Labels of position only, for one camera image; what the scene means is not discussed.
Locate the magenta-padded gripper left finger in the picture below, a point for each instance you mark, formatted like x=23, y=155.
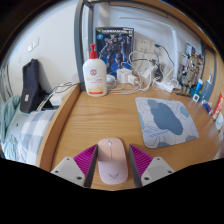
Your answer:
x=68, y=168

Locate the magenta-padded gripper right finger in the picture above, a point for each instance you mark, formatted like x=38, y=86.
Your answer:
x=155, y=168

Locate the pink computer mouse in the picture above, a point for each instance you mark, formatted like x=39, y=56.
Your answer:
x=111, y=163

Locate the grey blue printed mouse pad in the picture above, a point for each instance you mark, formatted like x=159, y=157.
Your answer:
x=166, y=120

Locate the blue white checked pillow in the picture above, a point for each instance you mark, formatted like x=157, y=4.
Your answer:
x=33, y=133

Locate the black ruler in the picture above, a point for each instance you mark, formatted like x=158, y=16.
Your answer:
x=183, y=94

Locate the white mug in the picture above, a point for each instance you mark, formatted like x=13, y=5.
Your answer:
x=220, y=121

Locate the blue small packet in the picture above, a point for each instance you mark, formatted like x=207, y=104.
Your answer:
x=206, y=106

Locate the teal cloth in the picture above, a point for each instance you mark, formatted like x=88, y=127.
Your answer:
x=8, y=113

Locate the small white cube clock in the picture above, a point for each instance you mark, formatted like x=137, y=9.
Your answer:
x=196, y=97

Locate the white power strip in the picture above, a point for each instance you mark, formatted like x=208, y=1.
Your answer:
x=164, y=86

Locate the red snack packet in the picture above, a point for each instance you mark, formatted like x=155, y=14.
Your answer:
x=218, y=106

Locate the black bag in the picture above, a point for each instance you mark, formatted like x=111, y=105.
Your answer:
x=31, y=86

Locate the small white power adapter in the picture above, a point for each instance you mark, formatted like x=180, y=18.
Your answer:
x=133, y=80

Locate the large white power adapter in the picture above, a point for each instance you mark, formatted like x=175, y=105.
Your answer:
x=148, y=76

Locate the blue white-capped bottle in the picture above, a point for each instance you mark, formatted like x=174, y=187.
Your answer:
x=198, y=86

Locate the clear blue spray bottle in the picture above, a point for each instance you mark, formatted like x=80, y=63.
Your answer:
x=206, y=88

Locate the white red-capped pump bottle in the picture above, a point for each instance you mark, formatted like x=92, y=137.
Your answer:
x=95, y=76

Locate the white desk lamp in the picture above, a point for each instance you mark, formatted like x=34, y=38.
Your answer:
x=175, y=53

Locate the robot model kit box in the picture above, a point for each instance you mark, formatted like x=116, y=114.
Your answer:
x=115, y=43

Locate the white wall socket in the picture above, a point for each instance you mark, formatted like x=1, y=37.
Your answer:
x=144, y=45

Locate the grey metal desk frame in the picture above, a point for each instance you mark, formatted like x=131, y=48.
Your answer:
x=78, y=43

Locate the white wall switch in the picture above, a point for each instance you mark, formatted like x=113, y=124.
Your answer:
x=33, y=45

